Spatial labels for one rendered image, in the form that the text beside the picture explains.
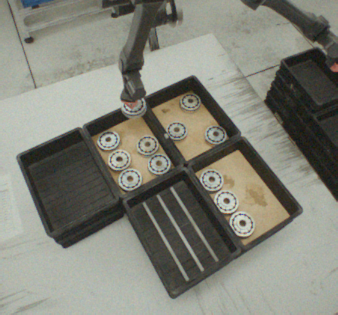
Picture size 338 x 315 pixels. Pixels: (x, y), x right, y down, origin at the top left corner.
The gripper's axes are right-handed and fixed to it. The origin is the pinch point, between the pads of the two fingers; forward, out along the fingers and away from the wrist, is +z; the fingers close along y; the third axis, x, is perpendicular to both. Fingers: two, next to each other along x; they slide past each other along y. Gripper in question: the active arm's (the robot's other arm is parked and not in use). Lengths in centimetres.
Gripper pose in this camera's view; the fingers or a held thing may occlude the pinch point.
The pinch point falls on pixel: (133, 102)
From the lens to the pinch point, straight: 141.1
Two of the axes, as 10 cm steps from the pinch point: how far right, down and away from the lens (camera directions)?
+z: -0.1, 5.0, 8.7
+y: 2.6, -8.4, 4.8
